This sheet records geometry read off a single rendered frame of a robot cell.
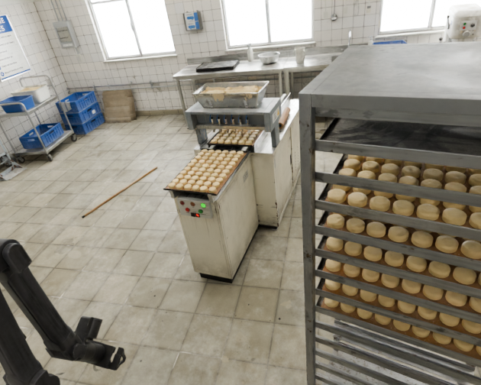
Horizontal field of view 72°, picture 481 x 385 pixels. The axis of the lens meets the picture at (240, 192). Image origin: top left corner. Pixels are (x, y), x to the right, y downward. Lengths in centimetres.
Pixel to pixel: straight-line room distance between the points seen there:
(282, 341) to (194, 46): 487
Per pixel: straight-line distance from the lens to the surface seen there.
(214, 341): 249
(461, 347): 127
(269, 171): 277
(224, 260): 255
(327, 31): 567
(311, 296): 117
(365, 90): 78
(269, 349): 241
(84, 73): 726
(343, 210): 93
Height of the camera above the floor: 205
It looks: 33 degrees down
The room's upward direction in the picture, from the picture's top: 8 degrees counter-clockwise
